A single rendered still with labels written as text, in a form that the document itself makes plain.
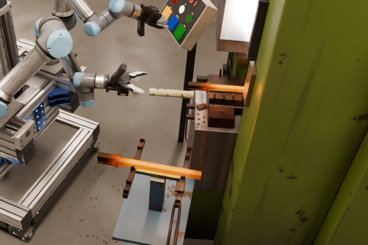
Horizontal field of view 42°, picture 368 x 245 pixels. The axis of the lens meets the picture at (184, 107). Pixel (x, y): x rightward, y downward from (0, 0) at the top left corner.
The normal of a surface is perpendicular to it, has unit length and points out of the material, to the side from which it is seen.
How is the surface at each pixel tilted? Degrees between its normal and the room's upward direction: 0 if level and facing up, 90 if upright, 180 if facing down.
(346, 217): 90
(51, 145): 0
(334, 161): 90
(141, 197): 0
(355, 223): 90
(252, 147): 90
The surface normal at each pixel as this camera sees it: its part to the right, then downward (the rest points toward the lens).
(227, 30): -0.03, 0.67
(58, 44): 0.55, 0.54
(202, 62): 0.08, -0.74
